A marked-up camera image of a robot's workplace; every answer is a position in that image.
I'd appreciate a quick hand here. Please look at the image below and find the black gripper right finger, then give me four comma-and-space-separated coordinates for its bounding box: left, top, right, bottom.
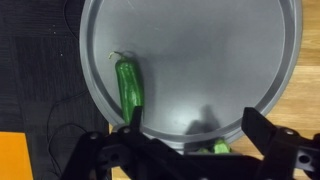
241, 107, 299, 157

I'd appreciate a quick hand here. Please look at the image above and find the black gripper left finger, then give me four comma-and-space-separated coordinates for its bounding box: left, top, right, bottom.
118, 106, 143, 134

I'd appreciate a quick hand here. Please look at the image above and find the small dark green cucumber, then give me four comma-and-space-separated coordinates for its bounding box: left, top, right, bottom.
109, 51, 144, 124

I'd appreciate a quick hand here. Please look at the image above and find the large cucumber on blue plate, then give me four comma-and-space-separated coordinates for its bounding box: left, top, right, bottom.
198, 139, 231, 154

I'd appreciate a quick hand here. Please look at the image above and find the grey round tray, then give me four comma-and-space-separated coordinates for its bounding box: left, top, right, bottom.
79, 0, 302, 150

